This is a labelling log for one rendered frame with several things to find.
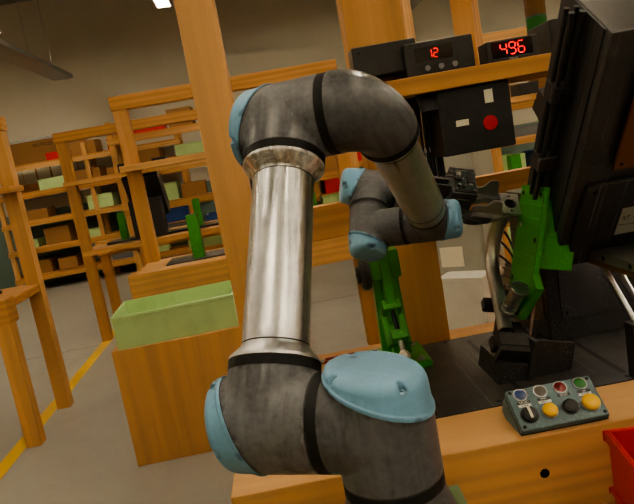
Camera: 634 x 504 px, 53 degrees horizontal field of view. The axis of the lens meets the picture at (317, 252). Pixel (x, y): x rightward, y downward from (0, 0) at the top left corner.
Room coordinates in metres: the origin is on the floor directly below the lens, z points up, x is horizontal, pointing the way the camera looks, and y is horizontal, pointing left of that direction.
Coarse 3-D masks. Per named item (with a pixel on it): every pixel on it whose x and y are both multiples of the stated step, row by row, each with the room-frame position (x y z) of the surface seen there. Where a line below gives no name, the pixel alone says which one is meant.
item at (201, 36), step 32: (192, 0) 1.56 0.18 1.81; (352, 0) 1.57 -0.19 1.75; (384, 0) 1.57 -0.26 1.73; (192, 32) 1.56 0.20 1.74; (352, 32) 1.57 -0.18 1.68; (384, 32) 1.57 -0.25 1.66; (192, 64) 1.55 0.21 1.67; (224, 64) 1.56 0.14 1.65; (224, 96) 1.56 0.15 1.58; (224, 128) 1.56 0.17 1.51; (224, 160) 1.56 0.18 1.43; (224, 192) 1.56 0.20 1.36; (224, 224) 1.55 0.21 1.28; (416, 256) 1.57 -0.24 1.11; (416, 288) 1.57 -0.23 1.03; (416, 320) 1.57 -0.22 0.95
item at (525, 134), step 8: (536, 80) 8.47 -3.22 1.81; (544, 80) 8.41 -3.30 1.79; (512, 104) 8.30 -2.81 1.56; (520, 104) 8.26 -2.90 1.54; (528, 104) 8.27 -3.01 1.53; (520, 128) 8.35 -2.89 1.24; (528, 128) 8.36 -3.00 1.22; (536, 128) 8.37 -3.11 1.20; (520, 136) 8.36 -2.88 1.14; (528, 136) 8.31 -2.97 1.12; (528, 152) 8.61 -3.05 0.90; (504, 160) 8.33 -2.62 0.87; (528, 160) 8.64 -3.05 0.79; (504, 168) 8.33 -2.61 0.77
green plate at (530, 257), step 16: (528, 192) 1.28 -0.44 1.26; (544, 192) 1.20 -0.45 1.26; (528, 208) 1.27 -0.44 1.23; (544, 208) 1.20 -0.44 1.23; (528, 224) 1.26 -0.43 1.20; (544, 224) 1.20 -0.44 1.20; (528, 240) 1.25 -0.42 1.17; (544, 240) 1.22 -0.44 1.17; (528, 256) 1.24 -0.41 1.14; (544, 256) 1.22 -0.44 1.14; (560, 256) 1.22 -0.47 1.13; (512, 272) 1.31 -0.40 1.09; (528, 272) 1.23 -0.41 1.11
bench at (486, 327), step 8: (464, 328) 1.66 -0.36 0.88; (472, 328) 1.64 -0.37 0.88; (480, 328) 1.63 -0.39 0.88; (488, 328) 1.62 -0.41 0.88; (456, 336) 1.60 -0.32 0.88; (464, 336) 1.59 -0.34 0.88; (376, 344) 1.65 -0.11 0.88; (336, 352) 1.65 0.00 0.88; (344, 352) 1.63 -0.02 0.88; (352, 352) 1.62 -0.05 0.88
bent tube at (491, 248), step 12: (504, 204) 1.31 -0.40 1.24; (516, 204) 1.32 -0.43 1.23; (492, 228) 1.37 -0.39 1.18; (504, 228) 1.36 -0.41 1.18; (492, 240) 1.37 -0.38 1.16; (492, 252) 1.37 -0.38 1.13; (492, 264) 1.36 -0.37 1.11; (492, 276) 1.34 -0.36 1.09; (492, 288) 1.32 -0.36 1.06; (492, 300) 1.30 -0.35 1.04; (504, 324) 1.24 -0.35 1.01
